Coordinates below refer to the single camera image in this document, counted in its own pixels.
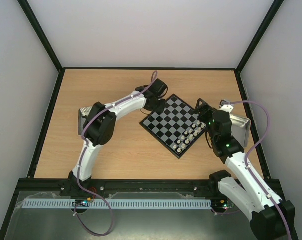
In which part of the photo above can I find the black white chess board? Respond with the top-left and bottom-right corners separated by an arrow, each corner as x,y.
139,94 -> 205,159

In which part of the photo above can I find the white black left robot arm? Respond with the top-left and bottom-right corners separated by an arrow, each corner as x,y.
72,78 -> 169,182

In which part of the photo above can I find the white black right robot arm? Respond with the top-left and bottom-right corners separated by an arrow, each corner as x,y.
194,98 -> 296,240

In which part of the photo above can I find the metal tray of white pieces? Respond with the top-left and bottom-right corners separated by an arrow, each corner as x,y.
230,114 -> 251,148

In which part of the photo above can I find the grey tray of black pieces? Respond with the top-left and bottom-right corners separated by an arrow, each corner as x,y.
77,106 -> 92,136

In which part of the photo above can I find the black enclosure frame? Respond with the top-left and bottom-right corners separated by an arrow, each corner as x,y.
0,0 -> 285,240

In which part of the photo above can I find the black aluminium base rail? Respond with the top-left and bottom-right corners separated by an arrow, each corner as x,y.
14,178 -> 225,199

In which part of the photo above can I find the light blue slotted cable duct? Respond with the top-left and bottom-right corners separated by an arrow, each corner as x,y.
21,199 -> 212,210

